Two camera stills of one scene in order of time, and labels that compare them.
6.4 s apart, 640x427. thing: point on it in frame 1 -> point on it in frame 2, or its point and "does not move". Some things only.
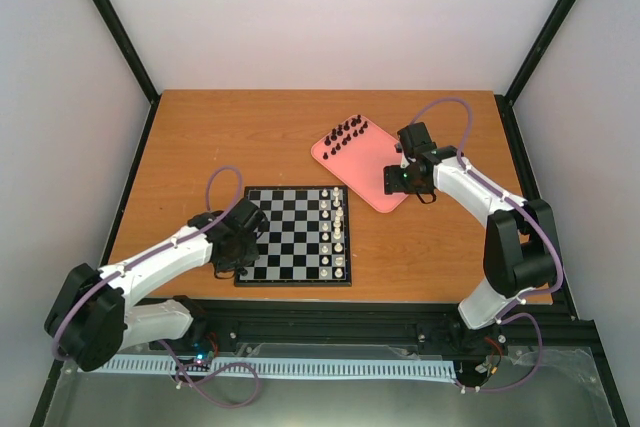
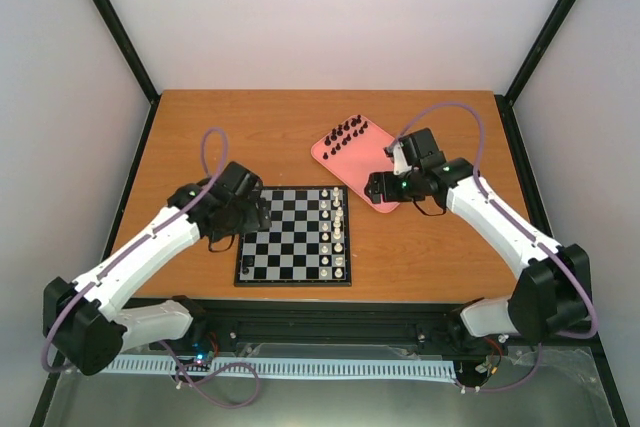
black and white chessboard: (307, 241) does not move
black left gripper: (252, 256) -> (253, 221)
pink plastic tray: (357, 154) does not move
